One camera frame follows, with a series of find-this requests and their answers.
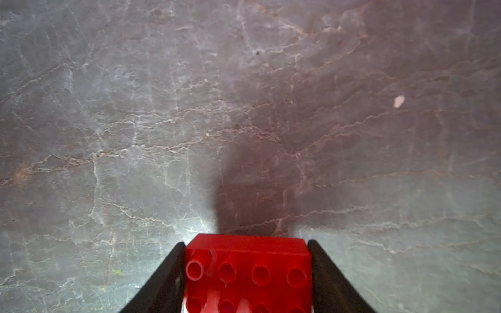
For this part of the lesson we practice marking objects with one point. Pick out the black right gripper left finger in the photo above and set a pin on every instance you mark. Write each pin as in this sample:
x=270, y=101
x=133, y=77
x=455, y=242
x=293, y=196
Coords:
x=165, y=289

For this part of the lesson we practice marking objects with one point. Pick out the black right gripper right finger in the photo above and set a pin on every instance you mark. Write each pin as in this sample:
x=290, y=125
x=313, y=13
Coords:
x=332, y=292

